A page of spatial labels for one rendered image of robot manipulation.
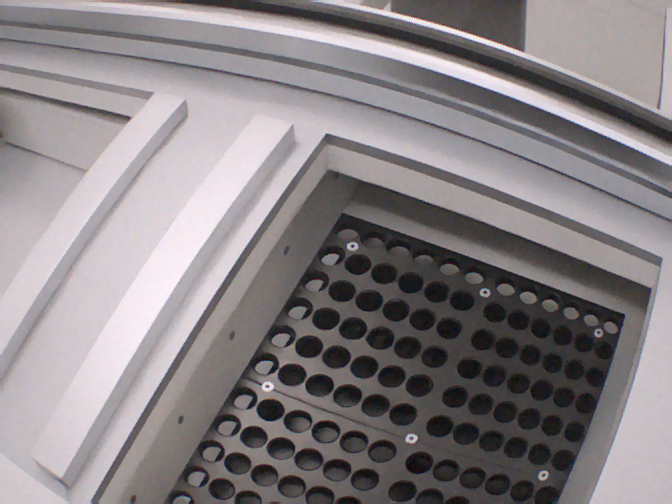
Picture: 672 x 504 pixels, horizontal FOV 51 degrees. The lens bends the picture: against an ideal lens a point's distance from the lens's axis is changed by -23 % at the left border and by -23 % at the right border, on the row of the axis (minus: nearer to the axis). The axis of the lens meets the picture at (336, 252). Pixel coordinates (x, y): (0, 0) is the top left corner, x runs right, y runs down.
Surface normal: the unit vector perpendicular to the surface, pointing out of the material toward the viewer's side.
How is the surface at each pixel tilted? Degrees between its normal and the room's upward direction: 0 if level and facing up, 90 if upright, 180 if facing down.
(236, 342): 90
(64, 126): 90
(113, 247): 0
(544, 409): 0
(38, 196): 0
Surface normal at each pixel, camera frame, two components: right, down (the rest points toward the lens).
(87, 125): -0.44, 0.70
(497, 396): -0.04, -0.64
